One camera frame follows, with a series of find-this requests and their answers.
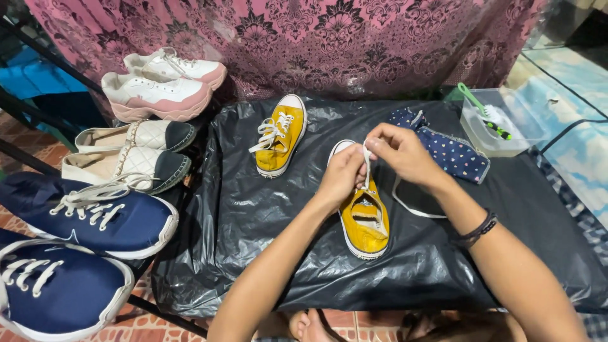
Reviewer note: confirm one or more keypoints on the person's left hand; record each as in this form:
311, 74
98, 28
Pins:
339, 178

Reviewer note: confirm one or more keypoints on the person's right hand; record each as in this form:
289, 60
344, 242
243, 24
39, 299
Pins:
413, 156

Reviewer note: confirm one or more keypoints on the white shoelace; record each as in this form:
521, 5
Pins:
367, 168

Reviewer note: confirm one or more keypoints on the navy heart print pouch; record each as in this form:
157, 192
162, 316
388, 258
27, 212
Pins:
451, 154

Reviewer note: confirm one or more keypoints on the yellow sneaker without lace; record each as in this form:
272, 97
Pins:
368, 228

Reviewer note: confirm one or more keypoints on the yellow sneaker with white laces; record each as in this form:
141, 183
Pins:
280, 140

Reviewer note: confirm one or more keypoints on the black and green brush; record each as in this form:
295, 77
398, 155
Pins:
498, 129

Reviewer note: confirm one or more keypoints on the black plastic sheet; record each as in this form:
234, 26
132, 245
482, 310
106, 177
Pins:
237, 223

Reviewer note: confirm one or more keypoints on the clear plastic container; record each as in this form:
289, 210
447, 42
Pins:
520, 123

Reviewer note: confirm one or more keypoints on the pink floral lace cloth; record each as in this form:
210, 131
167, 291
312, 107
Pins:
294, 42

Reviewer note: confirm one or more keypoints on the person's bare foot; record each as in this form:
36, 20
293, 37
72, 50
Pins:
311, 327

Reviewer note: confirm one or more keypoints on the blue cloud print mat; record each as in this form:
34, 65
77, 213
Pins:
570, 109

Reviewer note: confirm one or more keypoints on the person's leg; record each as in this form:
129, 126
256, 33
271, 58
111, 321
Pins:
456, 328

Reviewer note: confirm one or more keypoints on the white and pink sneaker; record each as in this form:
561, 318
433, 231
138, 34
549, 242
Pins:
152, 97
175, 66

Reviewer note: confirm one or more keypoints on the beige quilted black toe shoe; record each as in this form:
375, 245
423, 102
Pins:
137, 166
142, 135

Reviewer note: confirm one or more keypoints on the navy sneaker with white laces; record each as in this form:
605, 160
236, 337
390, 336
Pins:
118, 218
61, 289

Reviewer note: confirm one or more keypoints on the black metal shoe rack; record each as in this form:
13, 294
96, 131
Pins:
47, 54

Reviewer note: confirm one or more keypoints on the blue plastic sheet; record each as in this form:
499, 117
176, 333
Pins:
33, 76

